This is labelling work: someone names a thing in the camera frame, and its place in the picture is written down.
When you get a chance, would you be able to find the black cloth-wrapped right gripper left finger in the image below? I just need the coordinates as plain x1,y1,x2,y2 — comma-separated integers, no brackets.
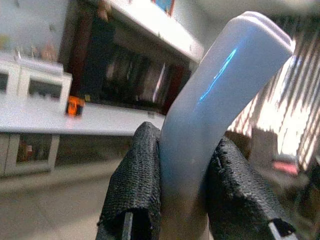
96,121,162,240

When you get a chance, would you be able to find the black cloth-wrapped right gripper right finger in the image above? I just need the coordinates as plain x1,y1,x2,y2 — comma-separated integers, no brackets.
205,136,297,240

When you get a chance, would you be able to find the grey curved broom handle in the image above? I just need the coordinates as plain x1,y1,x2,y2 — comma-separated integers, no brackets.
158,10,294,240

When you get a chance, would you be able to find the white glass-door floor cabinet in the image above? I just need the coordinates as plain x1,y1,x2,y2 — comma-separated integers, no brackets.
0,132,61,177

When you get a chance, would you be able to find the pink cushion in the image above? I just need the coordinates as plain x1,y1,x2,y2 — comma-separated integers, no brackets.
271,154,300,177

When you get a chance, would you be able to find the white long counter shelf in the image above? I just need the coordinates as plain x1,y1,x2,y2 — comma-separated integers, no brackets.
0,96,166,137

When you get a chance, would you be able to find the orange and black box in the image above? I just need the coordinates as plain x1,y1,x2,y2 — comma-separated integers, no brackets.
65,95,86,118

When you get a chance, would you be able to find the slatted window blind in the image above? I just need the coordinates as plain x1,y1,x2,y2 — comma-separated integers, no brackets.
226,29,320,171

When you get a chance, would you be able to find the dark wooden bookshelf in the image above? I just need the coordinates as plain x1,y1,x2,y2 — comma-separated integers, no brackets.
66,0,193,116

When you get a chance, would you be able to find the white display cabinet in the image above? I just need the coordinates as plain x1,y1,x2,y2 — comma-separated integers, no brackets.
0,53,73,108

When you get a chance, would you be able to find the white upper shelf board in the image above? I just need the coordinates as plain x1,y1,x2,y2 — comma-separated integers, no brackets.
106,0,205,63

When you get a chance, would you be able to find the framed wall picture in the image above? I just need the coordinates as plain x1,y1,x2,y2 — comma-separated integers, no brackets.
151,0,176,17

